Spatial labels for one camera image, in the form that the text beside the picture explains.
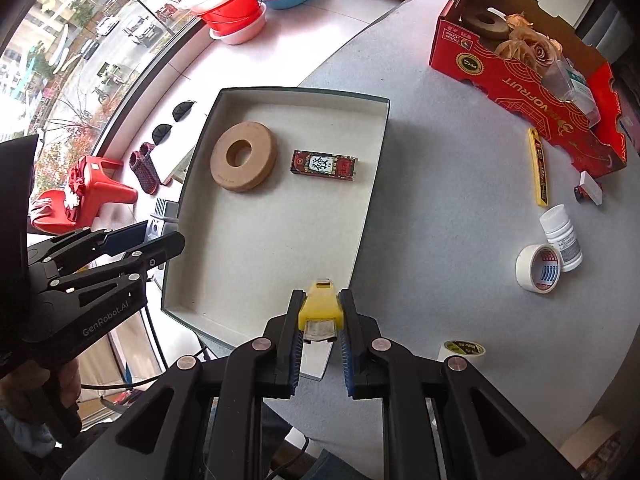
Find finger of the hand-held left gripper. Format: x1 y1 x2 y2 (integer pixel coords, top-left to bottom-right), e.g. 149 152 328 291
47 231 186 306
30 223 149 273

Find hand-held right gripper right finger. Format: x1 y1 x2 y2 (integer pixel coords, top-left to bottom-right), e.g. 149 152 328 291
337 287 583 480

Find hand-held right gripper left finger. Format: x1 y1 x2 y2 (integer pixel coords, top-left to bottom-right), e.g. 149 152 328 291
60 289 307 480

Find yellow utility knife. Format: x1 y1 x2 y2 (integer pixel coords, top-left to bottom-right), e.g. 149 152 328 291
297 278 346 346
527 127 550 207

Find grey shallow cardboard tray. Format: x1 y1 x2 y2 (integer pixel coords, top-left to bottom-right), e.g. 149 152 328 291
160 87 391 383

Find person's left hand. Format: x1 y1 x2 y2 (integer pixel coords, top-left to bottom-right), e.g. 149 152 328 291
0 357 83 413

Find grey electric heater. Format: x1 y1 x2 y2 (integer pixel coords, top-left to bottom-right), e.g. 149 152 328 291
147 199 181 271

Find red plastic stool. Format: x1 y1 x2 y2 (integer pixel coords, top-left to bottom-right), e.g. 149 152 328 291
30 156 138 233

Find dark knitted slipper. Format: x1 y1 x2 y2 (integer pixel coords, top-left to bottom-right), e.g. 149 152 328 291
131 150 155 195
140 142 162 186

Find white flat board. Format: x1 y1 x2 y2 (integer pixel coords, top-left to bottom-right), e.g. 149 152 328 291
162 145 198 186

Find clear packing tape roll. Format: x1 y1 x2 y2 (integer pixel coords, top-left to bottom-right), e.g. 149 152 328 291
437 340 487 366

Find red patterned small box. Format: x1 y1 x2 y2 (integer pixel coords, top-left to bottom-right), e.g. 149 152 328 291
291 149 358 181

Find white masking tape roll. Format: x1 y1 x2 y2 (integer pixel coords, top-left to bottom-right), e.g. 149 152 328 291
516 244 563 293

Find white pill bottle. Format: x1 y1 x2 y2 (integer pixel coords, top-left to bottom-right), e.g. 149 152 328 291
539 204 584 273

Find red plastic basin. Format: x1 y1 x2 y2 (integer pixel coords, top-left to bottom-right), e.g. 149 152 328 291
200 2 267 33
192 0 261 23

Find brown cardboard box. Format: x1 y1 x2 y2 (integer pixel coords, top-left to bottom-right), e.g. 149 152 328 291
570 415 623 476

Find small white box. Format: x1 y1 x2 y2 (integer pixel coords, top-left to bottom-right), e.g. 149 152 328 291
575 171 603 206

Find red cardboard fruit box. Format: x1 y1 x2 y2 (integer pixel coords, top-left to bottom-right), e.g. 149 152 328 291
429 0 630 178

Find clear plastic box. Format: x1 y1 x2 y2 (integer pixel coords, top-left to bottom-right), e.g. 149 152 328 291
542 57 601 128

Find dried brown roses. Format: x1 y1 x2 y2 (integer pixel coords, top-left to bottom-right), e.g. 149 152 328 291
495 12 566 73

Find brown ring disc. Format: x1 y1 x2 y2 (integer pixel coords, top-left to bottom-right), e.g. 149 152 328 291
210 121 278 193
462 10 511 41

